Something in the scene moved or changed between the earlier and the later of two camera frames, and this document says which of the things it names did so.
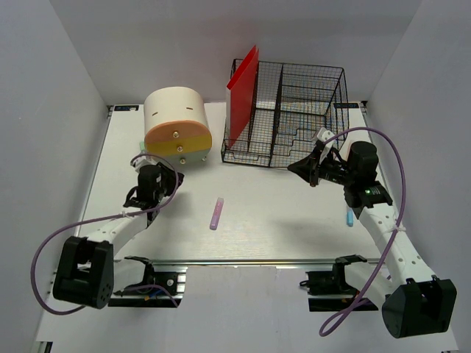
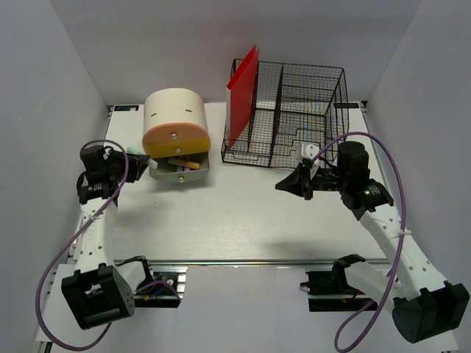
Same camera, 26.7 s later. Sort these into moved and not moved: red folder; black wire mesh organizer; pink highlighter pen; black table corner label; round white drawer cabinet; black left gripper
Moved: black left gripper; pink highlighter pen; round white drawer cabinet
Not moved: black table corner label; black wire mesh organizer; red folder
